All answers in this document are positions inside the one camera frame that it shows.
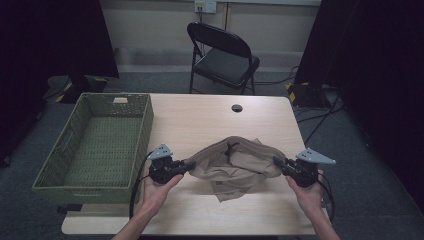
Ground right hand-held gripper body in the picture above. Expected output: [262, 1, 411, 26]
[282, 147, 337, 189]

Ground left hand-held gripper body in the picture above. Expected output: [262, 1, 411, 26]
[147, 143, 184, 185]

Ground beige shorts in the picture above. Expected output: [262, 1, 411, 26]
[183, 135, 288, 203]

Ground green woven basket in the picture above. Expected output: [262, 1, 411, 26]
[32, 92, 155, 205]

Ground person's right hand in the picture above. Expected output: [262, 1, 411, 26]
[285, 169, 327, 219]

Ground person's left hand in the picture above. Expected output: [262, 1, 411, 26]
[142, 173, 185, 216]

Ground black stand base striped tape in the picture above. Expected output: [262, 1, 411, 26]
[43, 74, 110, 104]
[284, 81, 332, 109]

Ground black tape strip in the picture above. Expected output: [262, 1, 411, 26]
[56, 203, 84, 215]

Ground black folding chair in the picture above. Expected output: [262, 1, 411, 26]
[186, 21, 261, 96]

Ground black curtain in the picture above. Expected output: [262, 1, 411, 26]
[294, 0, 424, 213]
[0, 0, 120, 168]

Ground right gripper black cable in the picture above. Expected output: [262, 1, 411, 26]
[316, 172, 336, 223]

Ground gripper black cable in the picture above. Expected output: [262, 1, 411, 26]
[128, 151, 154, 219]
[316, 172, 336, 223]

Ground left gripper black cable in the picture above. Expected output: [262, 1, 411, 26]
[128, 151, 154, 219]

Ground thin black floor cable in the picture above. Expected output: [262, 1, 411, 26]
[253, 65, 300, 86]

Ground white wall outlet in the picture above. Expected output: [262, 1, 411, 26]
[194, 0, 218, 14]

